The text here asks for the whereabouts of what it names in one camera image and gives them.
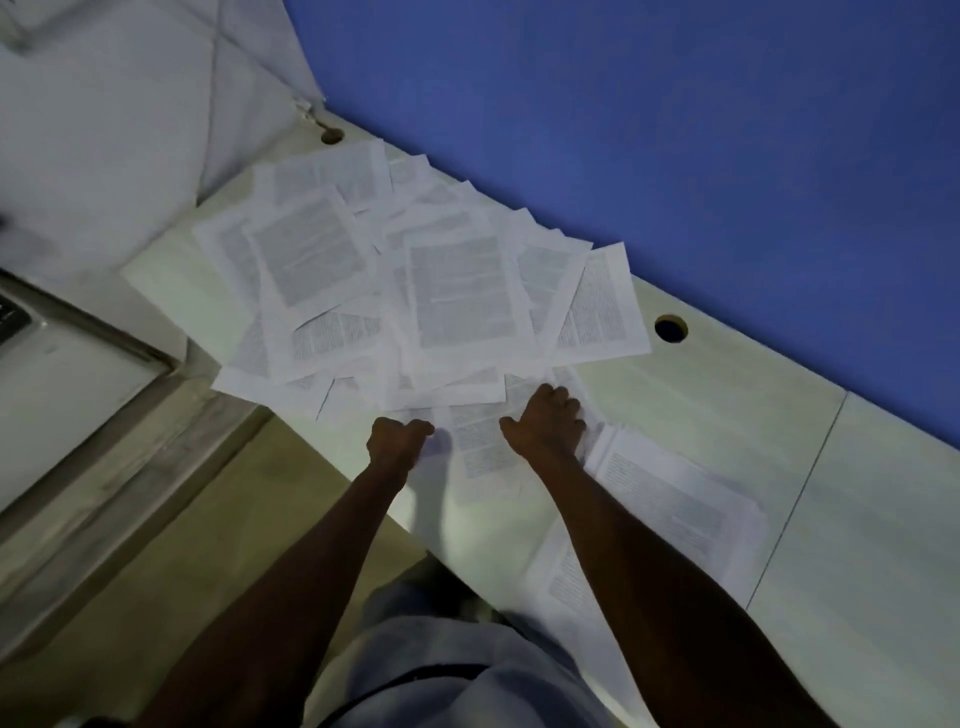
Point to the white shirt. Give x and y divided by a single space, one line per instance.
450 697

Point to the grey trousers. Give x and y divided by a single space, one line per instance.
420 592

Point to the neat stack of printed sheets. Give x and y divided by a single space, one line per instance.
675 495

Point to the person's left forearm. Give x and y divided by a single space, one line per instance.
285 615

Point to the person's right hand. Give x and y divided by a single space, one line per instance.
547 424

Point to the person's right forearm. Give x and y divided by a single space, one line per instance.
660 600

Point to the spread of printed papers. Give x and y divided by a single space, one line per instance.
450 300

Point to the person's left hand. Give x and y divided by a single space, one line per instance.
394 442

